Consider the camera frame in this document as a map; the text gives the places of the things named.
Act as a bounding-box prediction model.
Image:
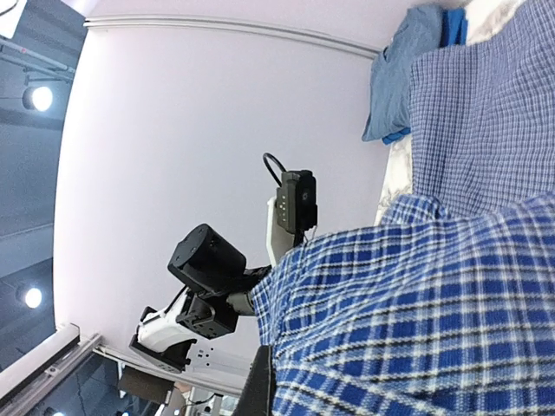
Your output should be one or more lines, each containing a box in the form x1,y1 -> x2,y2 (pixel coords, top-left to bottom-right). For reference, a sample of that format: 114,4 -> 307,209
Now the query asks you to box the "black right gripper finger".
233,345 -> 277,416

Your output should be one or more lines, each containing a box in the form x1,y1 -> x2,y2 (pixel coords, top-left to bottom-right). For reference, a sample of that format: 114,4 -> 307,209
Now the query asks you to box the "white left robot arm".
129,194 -> 317,377

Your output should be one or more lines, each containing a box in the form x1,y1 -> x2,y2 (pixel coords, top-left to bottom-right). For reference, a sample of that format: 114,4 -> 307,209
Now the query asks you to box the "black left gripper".
265,195 -> 298,265

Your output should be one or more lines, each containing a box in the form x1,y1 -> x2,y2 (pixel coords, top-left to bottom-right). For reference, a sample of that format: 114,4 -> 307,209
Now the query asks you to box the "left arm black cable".
262,152 -> 290,185

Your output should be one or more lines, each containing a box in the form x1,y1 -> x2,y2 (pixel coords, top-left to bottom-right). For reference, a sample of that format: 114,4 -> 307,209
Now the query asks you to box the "folded bright blue garment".
381,6 -> 469,145

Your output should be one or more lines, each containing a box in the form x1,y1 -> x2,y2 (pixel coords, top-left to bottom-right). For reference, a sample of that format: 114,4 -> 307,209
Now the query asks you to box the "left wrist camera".
276,170 -> 317,234

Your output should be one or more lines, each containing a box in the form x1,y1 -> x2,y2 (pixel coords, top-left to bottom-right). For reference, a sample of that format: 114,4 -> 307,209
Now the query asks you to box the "left aluminium wall post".
84,15 -> 381,60

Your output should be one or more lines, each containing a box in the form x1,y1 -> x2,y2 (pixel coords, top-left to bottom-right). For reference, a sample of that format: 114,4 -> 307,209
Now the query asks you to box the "blue plaid button shirt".
253,1 -> 554,415

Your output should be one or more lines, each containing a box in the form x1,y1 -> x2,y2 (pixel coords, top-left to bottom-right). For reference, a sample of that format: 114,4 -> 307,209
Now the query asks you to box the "ceiling spot lamp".
16,284 -> 42,309
22,86 -> 53,112

